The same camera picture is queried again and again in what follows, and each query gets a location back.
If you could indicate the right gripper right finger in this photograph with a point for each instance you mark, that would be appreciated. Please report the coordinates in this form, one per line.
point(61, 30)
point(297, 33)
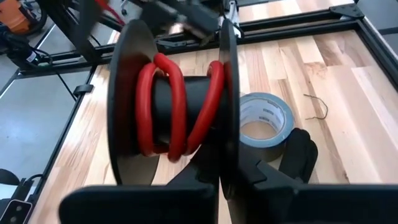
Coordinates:
point(311, 205)

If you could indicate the orange round container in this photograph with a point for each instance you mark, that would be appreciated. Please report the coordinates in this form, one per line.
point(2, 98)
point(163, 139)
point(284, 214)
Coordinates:
point(12, 15)

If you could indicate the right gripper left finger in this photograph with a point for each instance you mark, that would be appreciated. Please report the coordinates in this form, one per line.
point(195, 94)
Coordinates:
point(140, 205)

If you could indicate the black white-edged box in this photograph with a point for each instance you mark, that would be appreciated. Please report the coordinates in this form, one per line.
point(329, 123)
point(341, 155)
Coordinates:
point(15, 213)

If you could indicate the grey duct tape roll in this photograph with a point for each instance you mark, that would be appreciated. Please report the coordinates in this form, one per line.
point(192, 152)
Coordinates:
point(264, 109)

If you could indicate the black aluminium table frame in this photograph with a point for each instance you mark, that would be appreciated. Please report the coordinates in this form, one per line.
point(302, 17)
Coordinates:
point(295, 26)

